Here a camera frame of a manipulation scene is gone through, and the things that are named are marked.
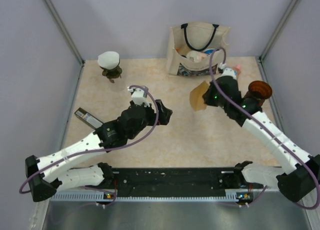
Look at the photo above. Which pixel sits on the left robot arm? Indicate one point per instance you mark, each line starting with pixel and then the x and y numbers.
pixel 57 172

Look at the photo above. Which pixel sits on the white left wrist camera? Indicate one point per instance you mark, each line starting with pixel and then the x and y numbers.
pixel 139 95

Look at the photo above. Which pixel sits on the clear glass coffee server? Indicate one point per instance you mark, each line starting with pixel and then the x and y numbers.
pixel 118 84

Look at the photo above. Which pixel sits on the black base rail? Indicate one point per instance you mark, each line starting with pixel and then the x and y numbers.
pixel 175 182

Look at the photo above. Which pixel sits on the olive green coffee dripper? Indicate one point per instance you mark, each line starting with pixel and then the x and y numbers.
pixel 113 73

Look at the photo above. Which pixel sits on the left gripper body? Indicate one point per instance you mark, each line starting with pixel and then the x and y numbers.
pixel 150 120

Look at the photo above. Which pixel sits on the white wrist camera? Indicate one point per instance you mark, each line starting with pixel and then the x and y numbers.
pixel 224 70
pixel 139 95

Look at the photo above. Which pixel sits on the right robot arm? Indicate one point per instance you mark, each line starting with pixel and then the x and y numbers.
pixel 299 172

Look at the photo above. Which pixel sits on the white paper coffee filter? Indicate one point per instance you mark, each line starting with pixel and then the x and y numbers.
pixel 109 60

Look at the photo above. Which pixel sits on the silver rectangular box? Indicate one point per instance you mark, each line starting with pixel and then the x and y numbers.
pixel 88 118

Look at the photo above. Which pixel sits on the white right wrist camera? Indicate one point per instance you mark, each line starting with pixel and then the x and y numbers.
pixel 224 70

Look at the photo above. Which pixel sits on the brown paper coffee filter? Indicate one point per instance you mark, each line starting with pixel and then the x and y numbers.
pixel 196 96

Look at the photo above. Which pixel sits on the pink lotion bottle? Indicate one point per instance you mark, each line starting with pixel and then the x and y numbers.
pixel 237 70

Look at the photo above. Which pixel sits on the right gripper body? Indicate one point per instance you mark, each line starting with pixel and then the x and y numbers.
pixel 212 98

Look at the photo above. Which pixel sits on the beige canvas tote bag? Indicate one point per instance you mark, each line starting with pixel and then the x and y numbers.
pixel 193 46

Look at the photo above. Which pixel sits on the brown coffee dripper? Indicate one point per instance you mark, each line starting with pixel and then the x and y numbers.
pixel 260 91

